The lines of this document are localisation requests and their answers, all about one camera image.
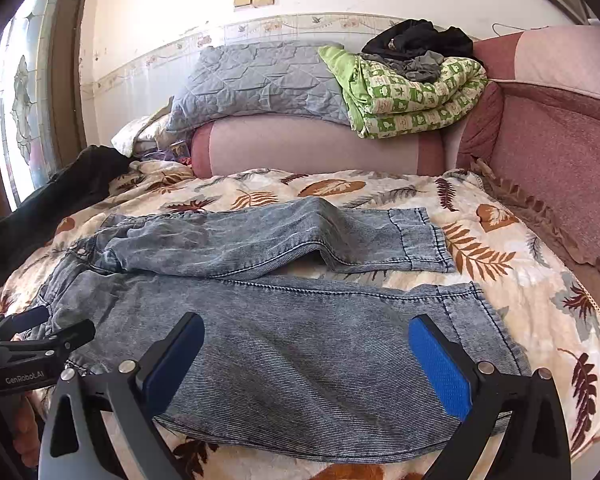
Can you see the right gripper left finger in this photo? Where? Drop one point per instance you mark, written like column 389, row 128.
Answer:
column 76, row 443

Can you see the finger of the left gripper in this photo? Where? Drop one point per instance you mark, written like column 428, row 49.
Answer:
column 57, row 345
column 21, row 322

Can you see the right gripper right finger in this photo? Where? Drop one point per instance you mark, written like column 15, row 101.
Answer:
column 535, row 443

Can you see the grey acid-wash denim jeans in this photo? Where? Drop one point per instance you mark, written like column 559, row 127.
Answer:
column 297, row 359

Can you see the left hand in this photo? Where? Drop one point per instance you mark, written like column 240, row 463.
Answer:
column 25, row 439

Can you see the dark green garment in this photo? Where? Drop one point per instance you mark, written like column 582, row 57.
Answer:
column 82, row 184

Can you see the cream leaf-print blanket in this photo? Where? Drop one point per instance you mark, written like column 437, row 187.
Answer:
column 546, row 308

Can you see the white cream cloth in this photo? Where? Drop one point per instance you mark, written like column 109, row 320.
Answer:
column 148, row 137

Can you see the stained glass window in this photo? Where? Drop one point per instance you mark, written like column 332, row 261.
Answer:
column 27, row 153

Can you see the pink sofa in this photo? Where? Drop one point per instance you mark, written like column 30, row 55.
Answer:
column 534, row 136

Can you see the grey quilted pillow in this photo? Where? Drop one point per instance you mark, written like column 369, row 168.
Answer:
column 280, row 77

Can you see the green patterned folded blanket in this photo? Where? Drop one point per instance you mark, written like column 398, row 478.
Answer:
column 382, row 103

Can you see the black clothes pile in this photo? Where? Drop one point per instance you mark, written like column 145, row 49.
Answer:
column 415, row 49

